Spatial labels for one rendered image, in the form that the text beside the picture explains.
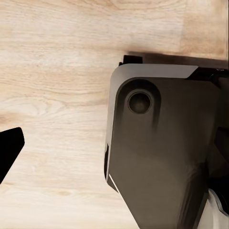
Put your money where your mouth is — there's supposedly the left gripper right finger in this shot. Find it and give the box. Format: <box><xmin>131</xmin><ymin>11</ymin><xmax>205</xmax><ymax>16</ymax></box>
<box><xmin>214</xmin><ymin>127</ymin><xmax>229</xmax><ymax>165</ymax></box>

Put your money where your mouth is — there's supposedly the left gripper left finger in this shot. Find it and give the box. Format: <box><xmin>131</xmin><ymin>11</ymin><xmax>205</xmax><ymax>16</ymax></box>
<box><xmin>0</xmin><ymin>127</ymin><xmax>25</xmax><ymax>184</ymax></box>

